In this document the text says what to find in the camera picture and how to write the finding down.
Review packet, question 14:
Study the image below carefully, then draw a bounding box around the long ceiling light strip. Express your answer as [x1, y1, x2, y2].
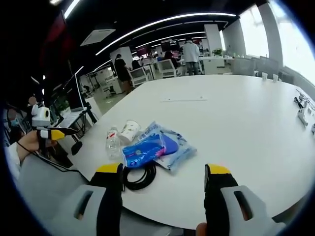
[95, 12, 237, 56]

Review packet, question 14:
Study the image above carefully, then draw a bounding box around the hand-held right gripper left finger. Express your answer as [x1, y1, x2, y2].
[53, 162, 124, 236]

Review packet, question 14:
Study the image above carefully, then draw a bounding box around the person's grey clothing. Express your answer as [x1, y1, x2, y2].
[16, 152, 173, 236]

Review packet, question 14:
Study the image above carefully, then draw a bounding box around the white office chair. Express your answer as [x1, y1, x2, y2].
[129, 66, 149, 87]
[157, 59, 178, 79]

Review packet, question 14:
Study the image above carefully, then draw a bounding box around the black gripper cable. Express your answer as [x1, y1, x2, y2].
[16, 141, 91, 183]

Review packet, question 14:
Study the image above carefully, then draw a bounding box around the blue plastic packet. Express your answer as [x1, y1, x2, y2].
[121, 134, 179, 169]

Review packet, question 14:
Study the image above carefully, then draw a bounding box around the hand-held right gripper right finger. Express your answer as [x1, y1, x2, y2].
[203, 164, 286, 236]

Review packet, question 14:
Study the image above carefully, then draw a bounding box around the black stand foot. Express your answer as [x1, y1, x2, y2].
[71, 141, 83, 156]

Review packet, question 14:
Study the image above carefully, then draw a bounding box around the person's right hand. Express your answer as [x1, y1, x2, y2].
[195, 222, 208, 236]

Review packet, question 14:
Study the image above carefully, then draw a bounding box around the white table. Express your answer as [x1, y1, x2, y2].
[70, 74, 315, 231]

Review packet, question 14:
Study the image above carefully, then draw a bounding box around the clear plastic bottle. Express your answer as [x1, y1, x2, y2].
[105, 126, 123, 159]

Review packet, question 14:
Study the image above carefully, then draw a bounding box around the white side desk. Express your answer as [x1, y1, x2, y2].
[57, 107, 99, 129]

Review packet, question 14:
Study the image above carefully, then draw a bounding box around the person's left hand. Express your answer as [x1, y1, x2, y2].
[18, 131, 59, 162]

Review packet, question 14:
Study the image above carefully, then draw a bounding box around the white table cable cover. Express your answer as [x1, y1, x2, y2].
[159, 96, 208, 102]

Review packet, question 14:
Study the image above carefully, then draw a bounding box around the light blue plastic bag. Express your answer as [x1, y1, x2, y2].
[137, 120, 198, 173]

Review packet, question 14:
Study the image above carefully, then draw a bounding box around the dark monitor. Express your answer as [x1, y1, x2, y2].
[66, 89, 87, 112]

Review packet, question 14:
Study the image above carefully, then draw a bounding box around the tangle of cables and tools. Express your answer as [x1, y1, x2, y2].
[293, 89, 315, 110]

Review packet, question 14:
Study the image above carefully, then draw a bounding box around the ceiling air vent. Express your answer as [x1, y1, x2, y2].
[79, 29, 117, 47]

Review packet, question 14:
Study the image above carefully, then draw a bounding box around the white tool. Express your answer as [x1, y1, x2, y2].
[297, 109, 310, 127]

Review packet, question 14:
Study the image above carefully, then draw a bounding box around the white paper cup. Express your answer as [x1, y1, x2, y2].
[117, 119, 142, 144]

